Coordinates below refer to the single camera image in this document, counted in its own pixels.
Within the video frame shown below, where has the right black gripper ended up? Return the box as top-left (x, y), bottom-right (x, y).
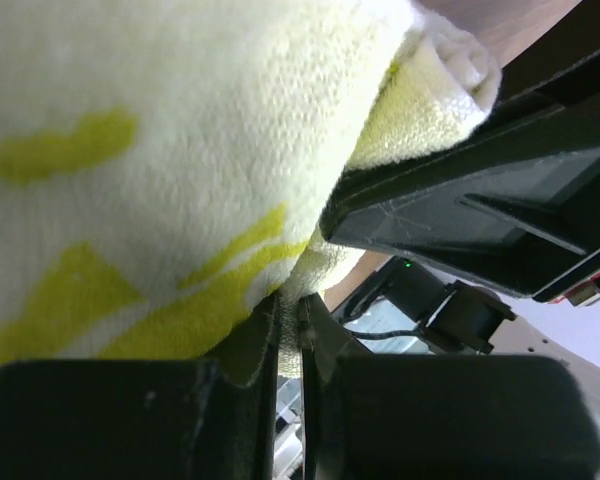
top-left (320, 35), bottom-right (600, 355)

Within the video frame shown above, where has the yellow green patterned towel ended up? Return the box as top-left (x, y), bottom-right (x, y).
top-left (0, 1), bottom-right (501, 366)

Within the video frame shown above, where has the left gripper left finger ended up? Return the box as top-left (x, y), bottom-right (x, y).
top-left (0, 295), bottom-right (280, 479)

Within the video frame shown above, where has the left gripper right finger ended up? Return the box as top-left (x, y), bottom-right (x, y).
top-left (297, 296), bottom-right (600, 479)

